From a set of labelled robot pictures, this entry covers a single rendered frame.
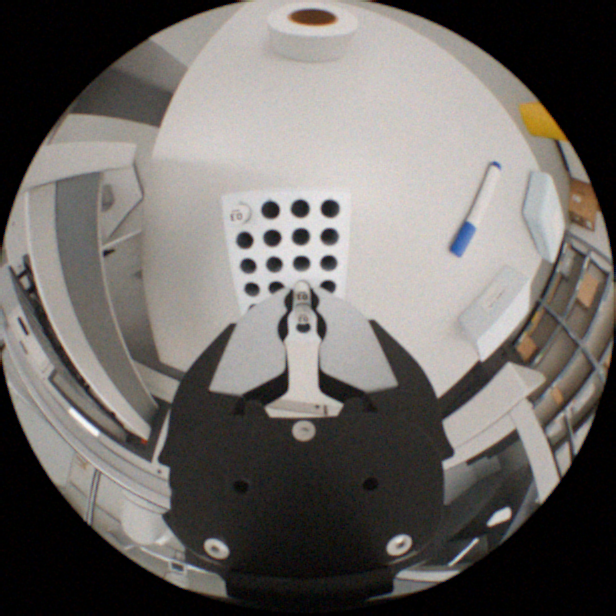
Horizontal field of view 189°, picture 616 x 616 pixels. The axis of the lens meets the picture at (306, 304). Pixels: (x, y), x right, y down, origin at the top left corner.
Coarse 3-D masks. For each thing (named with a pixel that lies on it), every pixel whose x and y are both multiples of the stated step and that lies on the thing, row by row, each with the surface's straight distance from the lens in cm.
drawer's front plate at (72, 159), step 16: (64, 144) 13; (80, 144) 13; (96, 144) 13; (112, 144) 14; (128, 144) 15; (48, 160) 12; (64, 160) 12; (80, 160) 13; (96, 160) 13; (112, 160) 14; (128, 160) 15; (32, 176) 12; (48, 176) 12; (64, 176) 13
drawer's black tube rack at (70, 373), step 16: (32, 272) 31; (32, 288) 28; (32, 320) 26; (48, 320) 34; (48, 336) 20; (48, 352) 31; (64, 352) 37; (64, 368) 26; (80, 384) 25; (96, 400) 28; (112, 416) 31
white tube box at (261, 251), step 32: (256, 192) 13; (288, 192) 12; (320, 192) 12; (224, 224) 13; (256, 224) 13; (288, 224) 12; (320, 224) 12; (256, 256) 13; (288, 256) 13; (320, 256) 13; (256, 288) 16; (288, 320) 16
